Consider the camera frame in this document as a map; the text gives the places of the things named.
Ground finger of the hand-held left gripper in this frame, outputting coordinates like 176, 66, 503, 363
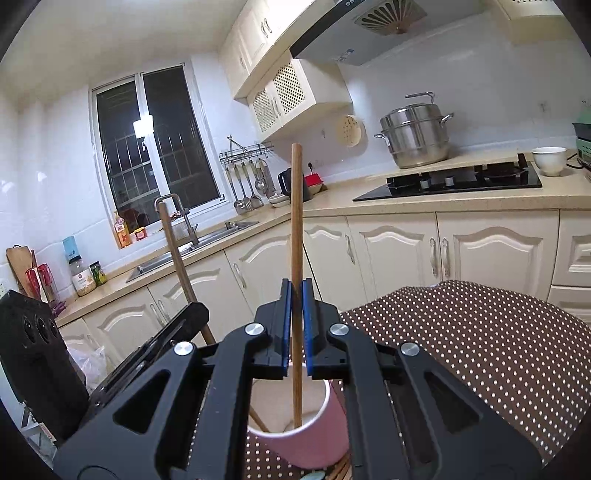
137, 303, 211, 352
87, 321, 209, 412

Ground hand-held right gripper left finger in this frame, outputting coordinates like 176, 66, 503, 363
53, 278, 294, 480

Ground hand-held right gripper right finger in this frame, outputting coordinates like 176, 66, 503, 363
301, 278, 542, 480

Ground wooden chopstick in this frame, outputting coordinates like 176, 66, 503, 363
290, 143, 306, 428
157, 202, 271, 433

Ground pink cup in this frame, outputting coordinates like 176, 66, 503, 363
246, 364, 350, 470

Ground white plastic bag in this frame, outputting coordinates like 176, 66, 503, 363
65, 332, 112, 394

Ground stainless steel sink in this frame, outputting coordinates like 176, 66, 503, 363
125, 220, 260, 284

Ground metal kitchen faucet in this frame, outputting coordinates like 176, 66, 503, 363
154, 193, 201, 247

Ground wooden cutting board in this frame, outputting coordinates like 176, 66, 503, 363
6, 245, 40, 299

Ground orange dish soap bottle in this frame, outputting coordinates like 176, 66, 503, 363
113, 211, 134, 249

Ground metal kitchen utensil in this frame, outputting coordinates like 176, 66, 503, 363
225, 165, 245, 216
254, 159, 277, 198
235, 162, 254, 211
245, 161, 265, 208

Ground blue carton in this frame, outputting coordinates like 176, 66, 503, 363
62, 236, 83, 265

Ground brown polka dot tablecloth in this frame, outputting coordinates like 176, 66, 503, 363
189, 279, 581, 480

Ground window with dark grille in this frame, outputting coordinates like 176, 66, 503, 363
90, 65, 227, 250

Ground round bamboo steamer tray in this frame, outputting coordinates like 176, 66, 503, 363
334, 114, 366, 148

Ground black gas stove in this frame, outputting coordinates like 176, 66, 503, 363
352, 154, 544, 203

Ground stainless steel steamer pot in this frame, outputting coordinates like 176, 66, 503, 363
373, 91, 456, 169

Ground cream upper kitchen cabinets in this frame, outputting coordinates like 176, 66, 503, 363
217, 0, 571, 100

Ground white bowl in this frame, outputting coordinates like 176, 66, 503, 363
531, 147, 568, 177

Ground grey range hood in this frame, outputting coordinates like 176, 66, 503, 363
288, 0, 490, 68

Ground green kitchen appliance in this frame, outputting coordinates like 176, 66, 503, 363
571, 103, 591, 172

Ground red handled utensil holder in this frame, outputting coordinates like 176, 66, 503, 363
25, 263, 64, 315

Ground metal wall utensil rack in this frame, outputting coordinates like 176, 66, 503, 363
218, 135, 275, 165

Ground lattice door wall cabinet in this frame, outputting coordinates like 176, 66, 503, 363
247, 58, 354, 142

